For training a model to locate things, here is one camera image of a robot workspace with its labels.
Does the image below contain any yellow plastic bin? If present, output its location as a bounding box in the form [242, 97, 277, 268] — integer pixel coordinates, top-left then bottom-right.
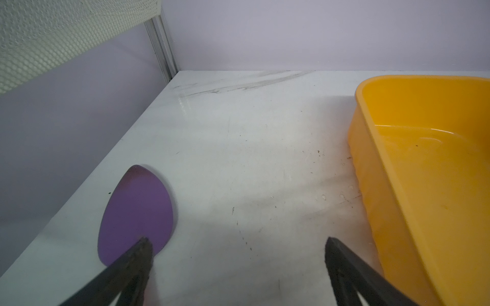
[348, 75, 489, 305]

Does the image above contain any white mesh wall shelf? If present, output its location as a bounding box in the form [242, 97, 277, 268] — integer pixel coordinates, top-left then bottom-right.
[1, 1, 162, 94]

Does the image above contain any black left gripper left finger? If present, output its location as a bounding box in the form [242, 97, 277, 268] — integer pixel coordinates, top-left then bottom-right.
[62, 238, 153, 305]

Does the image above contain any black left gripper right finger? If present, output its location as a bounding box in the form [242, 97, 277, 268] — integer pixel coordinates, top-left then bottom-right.
[325, 237, 416, 305]

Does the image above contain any purple pink-handled spatula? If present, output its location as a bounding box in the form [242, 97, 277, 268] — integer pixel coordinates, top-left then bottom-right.
[98, 164, 174, 266]

